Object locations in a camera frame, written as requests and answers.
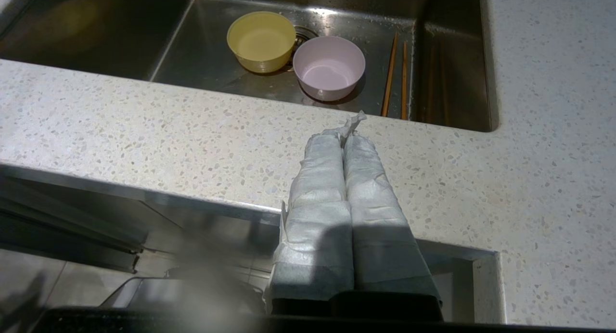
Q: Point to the yellow plastic bowl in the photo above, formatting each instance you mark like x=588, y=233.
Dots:
x=262, y=42

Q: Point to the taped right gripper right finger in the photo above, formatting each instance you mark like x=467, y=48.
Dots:
x=380, y=227

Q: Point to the metal sink drain strainer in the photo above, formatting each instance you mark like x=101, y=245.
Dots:
x=303, y=37

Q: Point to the wooden chopstick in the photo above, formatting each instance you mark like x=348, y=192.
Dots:
x=404, y=80
x=390, y=75

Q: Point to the grey under-counter cabinet front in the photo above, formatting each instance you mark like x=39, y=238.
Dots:
x=221, y=232

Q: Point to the pink plastic bowl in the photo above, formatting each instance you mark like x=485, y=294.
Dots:
x=328, y=68

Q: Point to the grey tall cabinet door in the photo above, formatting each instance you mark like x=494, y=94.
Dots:
x=67, y=227

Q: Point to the stainless steel sink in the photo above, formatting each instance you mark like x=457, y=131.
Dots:
x=216, y=58

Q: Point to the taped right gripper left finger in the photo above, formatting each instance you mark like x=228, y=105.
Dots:
x=317, y=227

